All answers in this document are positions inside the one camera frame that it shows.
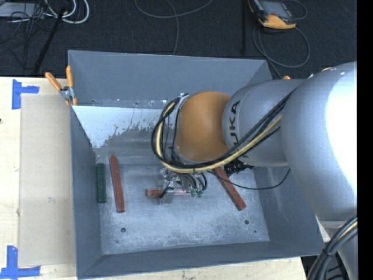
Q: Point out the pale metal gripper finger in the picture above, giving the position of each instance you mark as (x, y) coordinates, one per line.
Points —
(167, 200)
(165, 183)

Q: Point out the red-brown block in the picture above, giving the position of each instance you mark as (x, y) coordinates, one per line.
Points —
(152, 192)
(117, 185)
(233, 192)

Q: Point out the grey metal bin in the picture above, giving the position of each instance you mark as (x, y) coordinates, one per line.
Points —
(186, 232)

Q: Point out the dark green flat block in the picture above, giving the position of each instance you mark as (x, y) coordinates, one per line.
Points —
(101, 183)

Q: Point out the pale flat board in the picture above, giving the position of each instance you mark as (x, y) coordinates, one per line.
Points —
(43, 179)

